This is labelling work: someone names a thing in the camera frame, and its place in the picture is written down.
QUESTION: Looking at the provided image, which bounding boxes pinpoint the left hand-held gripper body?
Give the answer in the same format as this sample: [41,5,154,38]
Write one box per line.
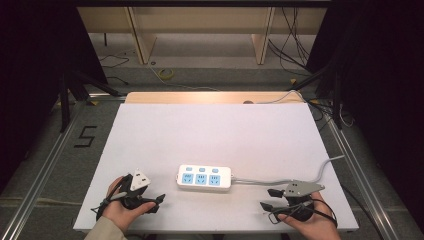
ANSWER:
[118,168,158,211]

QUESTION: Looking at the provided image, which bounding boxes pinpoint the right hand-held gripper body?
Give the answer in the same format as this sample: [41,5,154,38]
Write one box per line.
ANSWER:
[282,179,326,222]

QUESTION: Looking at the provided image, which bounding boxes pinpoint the white power strip blue sockets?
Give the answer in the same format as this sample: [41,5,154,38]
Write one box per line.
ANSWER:
[175,163,234,192]

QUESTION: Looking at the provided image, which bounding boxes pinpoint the person's left hand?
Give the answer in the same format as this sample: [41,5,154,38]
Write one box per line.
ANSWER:
[101,176,157,233]

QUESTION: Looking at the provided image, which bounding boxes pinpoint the person's right hand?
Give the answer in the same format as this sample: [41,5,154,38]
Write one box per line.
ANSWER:
[277,191,342,240]

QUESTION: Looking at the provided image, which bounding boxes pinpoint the white table mat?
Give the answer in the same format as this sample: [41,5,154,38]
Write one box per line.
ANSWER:
[72,102,360,233]

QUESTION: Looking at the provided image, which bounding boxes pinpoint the black metal stand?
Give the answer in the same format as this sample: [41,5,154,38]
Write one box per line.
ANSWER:
[287,61,345,130]
[58,68,123,134]

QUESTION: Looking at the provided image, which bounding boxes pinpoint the wooden table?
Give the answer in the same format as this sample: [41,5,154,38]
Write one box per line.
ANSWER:
[124,91,305,105]

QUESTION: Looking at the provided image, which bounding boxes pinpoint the yellow tape roll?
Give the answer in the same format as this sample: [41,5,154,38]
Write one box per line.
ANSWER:
[157,68,175,81]

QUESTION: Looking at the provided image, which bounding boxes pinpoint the dark curtain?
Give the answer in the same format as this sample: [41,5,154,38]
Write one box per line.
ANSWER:
[305,0,424,231]
[0,0,108,194]

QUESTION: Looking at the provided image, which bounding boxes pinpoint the light wooden shelf unit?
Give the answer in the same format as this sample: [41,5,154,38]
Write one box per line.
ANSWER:
[76,6,328,66]

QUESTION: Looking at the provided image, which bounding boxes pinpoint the grey power strip cable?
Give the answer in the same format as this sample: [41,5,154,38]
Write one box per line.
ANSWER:
[231,154,346,186]

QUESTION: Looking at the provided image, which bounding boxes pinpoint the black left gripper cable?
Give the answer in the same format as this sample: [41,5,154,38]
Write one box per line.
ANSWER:
[90,174,132,222]

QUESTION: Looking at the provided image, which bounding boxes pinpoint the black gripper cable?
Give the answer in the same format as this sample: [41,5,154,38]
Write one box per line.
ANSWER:
[90,174,132,222]
[267,199,339,228]

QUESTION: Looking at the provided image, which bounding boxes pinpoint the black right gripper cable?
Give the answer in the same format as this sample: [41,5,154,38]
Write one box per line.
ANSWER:
[267,199,339,228]

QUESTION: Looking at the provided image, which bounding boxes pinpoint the aluminium floor rail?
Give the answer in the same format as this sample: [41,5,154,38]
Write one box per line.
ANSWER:
[0,99,88,240]
[323,114,399,240]

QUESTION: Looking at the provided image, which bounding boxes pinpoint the grey cable behind table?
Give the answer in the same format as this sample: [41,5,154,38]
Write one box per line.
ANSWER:
[255,89,305,105]

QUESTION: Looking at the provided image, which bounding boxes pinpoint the white floor cable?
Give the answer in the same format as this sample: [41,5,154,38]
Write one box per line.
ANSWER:
[148,63,221,92]

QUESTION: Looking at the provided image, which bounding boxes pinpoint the thin black floor cable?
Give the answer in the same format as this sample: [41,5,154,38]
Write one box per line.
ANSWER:
[98,53,131,86]

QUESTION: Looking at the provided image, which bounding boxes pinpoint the bundle of black floor cables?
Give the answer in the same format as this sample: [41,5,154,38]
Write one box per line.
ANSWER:
[267,7,313,73]

